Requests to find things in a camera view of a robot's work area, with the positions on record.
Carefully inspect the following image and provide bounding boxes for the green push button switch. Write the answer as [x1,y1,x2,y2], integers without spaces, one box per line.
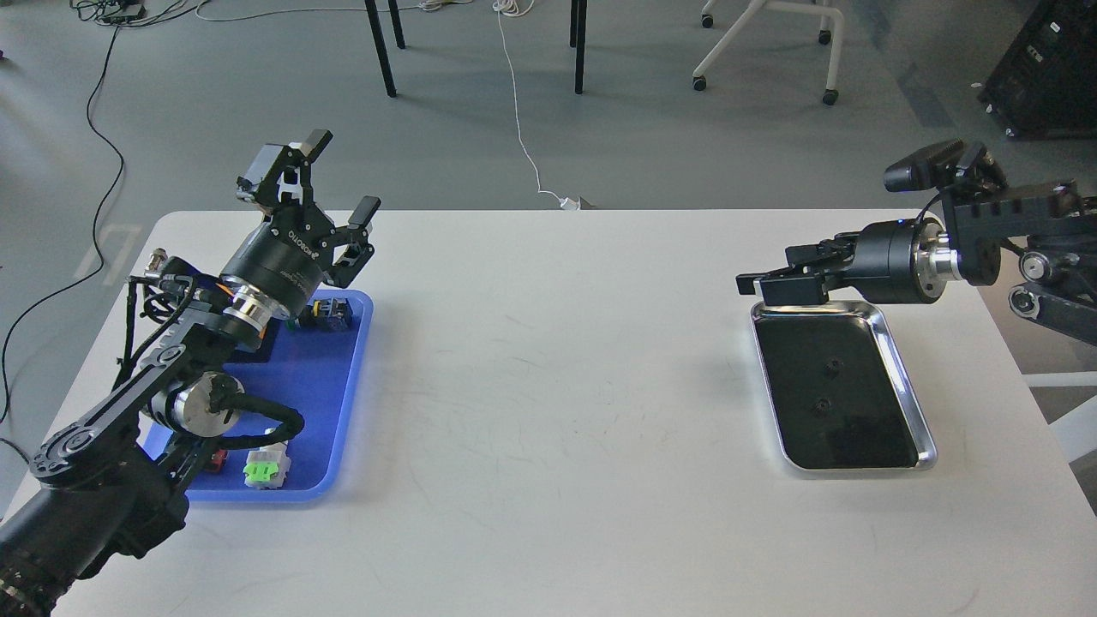
[294,298,354,332]

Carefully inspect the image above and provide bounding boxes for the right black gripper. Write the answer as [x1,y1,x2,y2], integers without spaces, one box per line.
[735,218,945,306]

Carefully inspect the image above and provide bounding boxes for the orange button box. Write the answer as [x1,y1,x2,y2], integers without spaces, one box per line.
[227,319,281,363]

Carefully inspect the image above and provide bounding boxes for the black table leg rear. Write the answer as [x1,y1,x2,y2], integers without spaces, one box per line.
[387,0,406,51]

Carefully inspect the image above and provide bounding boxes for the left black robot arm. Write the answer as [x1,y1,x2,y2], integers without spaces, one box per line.
[3,130,381,616]

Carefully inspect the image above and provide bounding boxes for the blue plastic tray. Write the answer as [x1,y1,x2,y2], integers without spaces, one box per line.
[186,289,373,503]

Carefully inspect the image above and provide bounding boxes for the black floor cable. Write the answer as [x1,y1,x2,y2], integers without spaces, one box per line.
[0,0,200,425]

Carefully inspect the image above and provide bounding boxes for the black equipment case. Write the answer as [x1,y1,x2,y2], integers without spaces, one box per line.
[977,1,1096,141]

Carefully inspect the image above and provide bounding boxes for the black table leg left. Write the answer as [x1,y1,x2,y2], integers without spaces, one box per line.
[363,0,399,99]

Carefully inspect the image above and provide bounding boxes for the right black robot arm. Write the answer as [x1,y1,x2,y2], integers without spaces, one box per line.
[736,141,1096,344]

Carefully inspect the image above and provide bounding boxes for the black table leg right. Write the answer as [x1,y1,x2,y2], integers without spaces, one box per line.
[569,0,588,96]

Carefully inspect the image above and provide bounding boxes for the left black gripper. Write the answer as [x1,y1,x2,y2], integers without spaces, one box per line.
[220,130,381,330]

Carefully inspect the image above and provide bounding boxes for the black red push button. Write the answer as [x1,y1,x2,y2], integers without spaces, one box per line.
[202,448,230,474]

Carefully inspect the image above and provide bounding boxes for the white wheeled chair base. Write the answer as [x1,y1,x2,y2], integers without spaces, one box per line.
[690,1,847,108]

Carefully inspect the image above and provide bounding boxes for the white floor cable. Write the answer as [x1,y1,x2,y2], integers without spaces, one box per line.
[195,0,583,210]

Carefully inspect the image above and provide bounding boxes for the black table leg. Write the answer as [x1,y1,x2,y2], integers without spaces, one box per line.
[387,0,406,51]
[569,0,588,96]
[363,0,399,99]

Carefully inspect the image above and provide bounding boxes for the silver green indicator switch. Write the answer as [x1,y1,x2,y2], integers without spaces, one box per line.
[244,441,291,489]

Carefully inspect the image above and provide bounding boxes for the silver metal tray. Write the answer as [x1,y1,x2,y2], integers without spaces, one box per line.
[751,301,938,476]

